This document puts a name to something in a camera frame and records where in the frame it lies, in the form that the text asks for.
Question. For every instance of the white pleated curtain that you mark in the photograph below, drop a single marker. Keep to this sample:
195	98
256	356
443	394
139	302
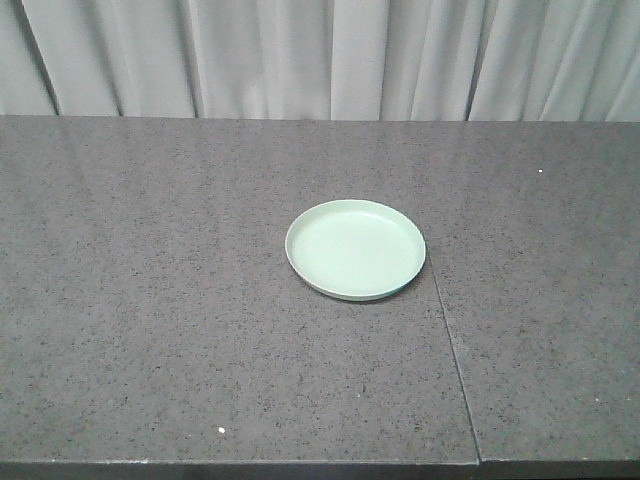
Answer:
330	60

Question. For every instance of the light green round plate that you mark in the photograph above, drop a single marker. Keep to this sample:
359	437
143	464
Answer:
355	250

